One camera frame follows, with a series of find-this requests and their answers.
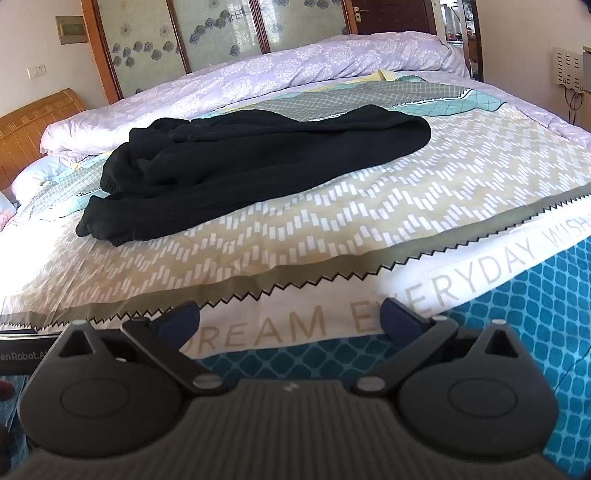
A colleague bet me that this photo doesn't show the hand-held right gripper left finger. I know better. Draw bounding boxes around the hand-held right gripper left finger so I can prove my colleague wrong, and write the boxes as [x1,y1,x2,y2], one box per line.
[46,301,232,398]

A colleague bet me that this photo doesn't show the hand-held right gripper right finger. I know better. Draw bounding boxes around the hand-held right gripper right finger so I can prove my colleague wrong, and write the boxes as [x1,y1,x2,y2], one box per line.
[348,298,537,398]

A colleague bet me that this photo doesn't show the black pants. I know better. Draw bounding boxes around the black pants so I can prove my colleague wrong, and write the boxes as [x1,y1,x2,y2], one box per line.
[76,104,432,247]

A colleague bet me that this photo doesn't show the patterned teal and beige bedspread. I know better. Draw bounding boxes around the patterned teal and beige bedspread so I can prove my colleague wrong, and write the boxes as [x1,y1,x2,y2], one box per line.
[0,69,591,464]

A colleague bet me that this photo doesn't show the lavender pillow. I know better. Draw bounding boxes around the lavender pillow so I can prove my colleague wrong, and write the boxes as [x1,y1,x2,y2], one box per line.
[9,154,65,205]

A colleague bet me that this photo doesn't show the wooden headboard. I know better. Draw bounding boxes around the wooden headboard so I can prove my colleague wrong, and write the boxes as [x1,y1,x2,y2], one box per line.
[0,88,88,192]

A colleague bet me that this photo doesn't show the lavender floral duvet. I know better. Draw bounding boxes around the lavender floral duvet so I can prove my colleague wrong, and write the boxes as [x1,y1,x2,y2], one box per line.
[39,31,472,164]

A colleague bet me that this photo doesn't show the frosted floral sliding door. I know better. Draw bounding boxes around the frosted floral sliding door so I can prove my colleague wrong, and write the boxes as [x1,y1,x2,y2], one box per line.
[83,0,356,104]

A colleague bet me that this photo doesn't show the dark brown door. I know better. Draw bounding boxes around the dark brown door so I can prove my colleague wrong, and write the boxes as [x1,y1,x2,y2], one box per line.
[344,0,438,36]

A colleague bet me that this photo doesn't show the black cable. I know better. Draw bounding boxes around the black cable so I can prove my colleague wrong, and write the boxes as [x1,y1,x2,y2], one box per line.
[565,87,581,126]

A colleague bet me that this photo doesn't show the white perforated wall box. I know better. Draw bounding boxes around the white perforated wall box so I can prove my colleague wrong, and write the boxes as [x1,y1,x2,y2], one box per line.
[551,46,591,93]

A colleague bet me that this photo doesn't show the wall control panel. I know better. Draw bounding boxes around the wall control panel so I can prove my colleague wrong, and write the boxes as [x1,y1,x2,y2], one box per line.
[55,15,88,45]

